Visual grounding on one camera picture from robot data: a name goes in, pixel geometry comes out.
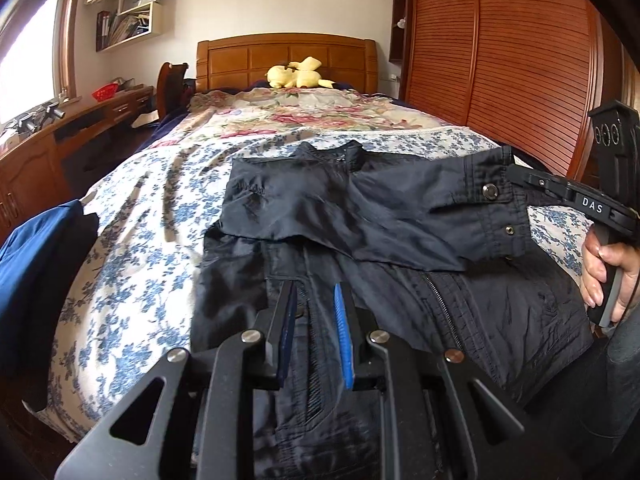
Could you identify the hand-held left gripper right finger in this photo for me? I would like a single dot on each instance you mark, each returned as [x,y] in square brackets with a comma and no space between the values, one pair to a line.
[344,335]

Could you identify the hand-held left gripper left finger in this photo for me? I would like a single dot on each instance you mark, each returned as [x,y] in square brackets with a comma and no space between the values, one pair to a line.
[287,332]

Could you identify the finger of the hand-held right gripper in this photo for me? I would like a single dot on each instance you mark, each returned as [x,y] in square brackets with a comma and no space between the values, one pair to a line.
[542,180]

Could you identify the black jacket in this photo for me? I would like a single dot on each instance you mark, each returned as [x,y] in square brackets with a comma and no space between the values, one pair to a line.
[350,200]

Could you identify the person's right hand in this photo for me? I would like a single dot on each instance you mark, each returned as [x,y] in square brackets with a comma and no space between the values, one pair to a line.
[592,270]

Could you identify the wooden louvred wardrobe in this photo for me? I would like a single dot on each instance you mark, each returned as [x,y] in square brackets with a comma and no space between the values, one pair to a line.
[500,60]

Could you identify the bed with floral blue quilt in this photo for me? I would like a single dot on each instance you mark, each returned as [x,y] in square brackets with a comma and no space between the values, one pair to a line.
[150,240]

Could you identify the red floral quilt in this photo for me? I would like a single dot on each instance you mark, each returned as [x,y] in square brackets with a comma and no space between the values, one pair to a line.
[300,115]

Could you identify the wooden corner shelf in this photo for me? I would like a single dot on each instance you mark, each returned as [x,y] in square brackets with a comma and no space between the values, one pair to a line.
[397,5]

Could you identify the person's grey pants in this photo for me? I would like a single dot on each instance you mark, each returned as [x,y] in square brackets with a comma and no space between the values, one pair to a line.
[615,400]

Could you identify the yellow plush toy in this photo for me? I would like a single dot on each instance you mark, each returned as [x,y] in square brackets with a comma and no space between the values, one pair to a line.
[295,76]

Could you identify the blue cloth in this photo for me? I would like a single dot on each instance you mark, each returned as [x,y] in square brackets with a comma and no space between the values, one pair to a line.
[35,270]

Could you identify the wooden chair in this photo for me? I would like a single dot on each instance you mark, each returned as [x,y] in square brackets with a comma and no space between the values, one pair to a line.
[170,85]

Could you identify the wooden headboard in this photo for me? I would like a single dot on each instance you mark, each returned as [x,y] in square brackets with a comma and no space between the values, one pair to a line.
[240,60]

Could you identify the red basket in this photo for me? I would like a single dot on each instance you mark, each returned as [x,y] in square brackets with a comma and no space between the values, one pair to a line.
[104,92]

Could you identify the wooden desk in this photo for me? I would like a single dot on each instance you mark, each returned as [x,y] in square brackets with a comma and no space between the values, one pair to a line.
[30,160]

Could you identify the window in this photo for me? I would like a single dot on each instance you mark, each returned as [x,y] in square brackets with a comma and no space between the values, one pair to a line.
[25,60]

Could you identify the white wall shelf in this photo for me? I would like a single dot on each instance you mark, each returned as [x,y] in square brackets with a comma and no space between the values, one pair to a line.
[135,15]

